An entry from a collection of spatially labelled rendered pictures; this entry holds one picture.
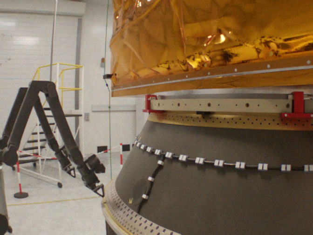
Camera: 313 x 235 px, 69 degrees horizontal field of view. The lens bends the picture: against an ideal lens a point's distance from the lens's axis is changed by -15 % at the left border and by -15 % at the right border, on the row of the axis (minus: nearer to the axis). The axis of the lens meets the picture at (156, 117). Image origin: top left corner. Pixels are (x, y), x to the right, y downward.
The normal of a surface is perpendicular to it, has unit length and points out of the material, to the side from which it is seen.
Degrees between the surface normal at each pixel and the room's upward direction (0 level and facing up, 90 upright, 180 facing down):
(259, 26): 90
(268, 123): 61
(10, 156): 90
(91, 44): 90
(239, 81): 90
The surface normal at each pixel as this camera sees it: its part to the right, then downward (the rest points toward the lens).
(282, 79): -0.87, 0.02
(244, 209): -0.46, -0.43
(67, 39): 0.51, 0.04
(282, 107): -0.42, 0.04
